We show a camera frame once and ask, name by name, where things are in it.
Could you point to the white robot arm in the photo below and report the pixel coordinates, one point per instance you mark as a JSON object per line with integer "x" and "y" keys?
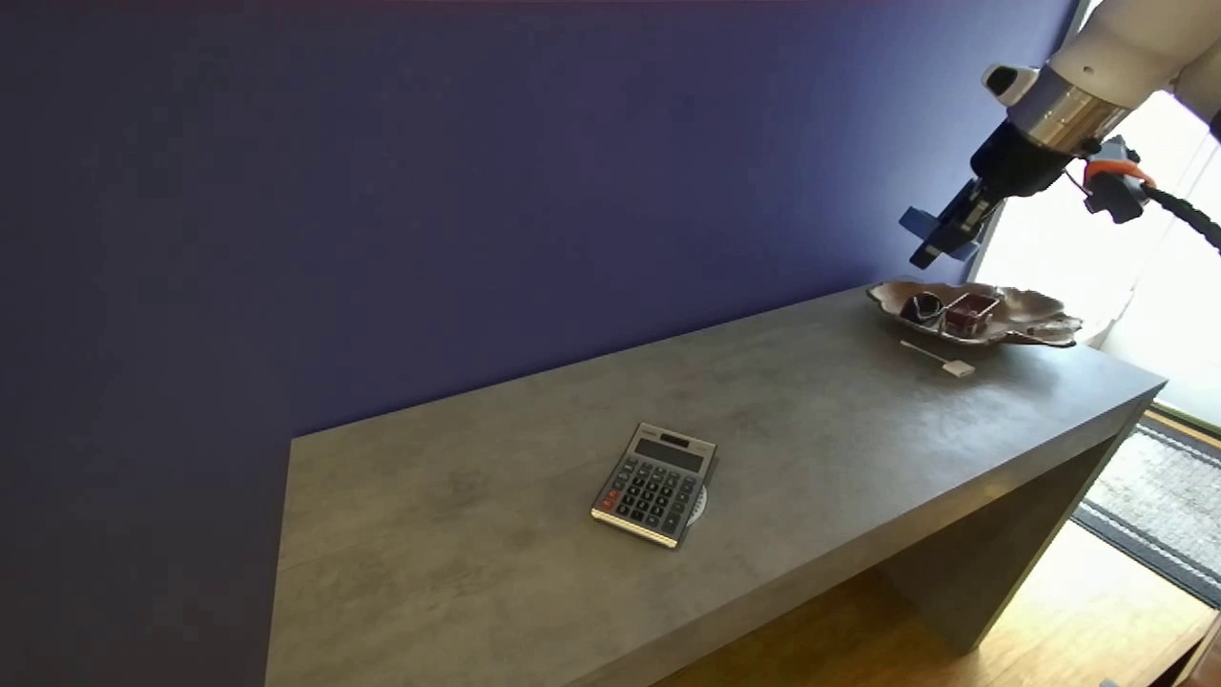
{"x": 1071, "y": 109}

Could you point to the grey floor rug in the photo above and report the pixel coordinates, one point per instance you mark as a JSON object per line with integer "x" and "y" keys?
{"x": 1163, "y": 505}

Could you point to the grey concrete-look cabinet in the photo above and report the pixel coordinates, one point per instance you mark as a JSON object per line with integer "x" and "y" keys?
{"x": 457, "y": 546}

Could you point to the small white paper tag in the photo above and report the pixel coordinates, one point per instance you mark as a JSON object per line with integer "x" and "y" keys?
{"x": 955, "y": 369}

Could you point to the grey desk calculator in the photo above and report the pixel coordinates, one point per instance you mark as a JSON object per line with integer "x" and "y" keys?
{"x": 659, "y": 486}

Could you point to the brown leaf-shaped tray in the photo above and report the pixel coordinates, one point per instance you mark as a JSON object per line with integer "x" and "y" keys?
{"x": 1019, "y": 318}

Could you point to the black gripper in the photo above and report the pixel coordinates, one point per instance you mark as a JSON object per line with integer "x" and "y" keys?
{"x": 1010, "y": 164}

